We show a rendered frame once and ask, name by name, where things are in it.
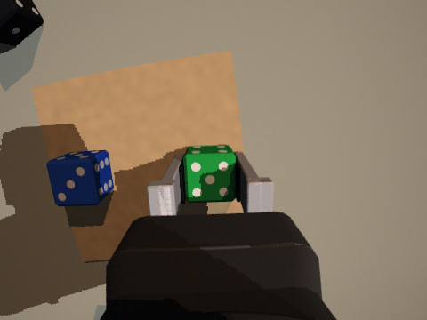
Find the green die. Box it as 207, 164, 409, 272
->
183, 145, 236, 203

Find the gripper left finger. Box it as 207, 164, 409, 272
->
147, 154, 186, 216

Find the blue die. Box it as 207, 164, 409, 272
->
46, 150, 114, 206

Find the tan flat mat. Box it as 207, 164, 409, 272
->
31, 51, 244, 262

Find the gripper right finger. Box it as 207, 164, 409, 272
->
234, 152, 274, 213

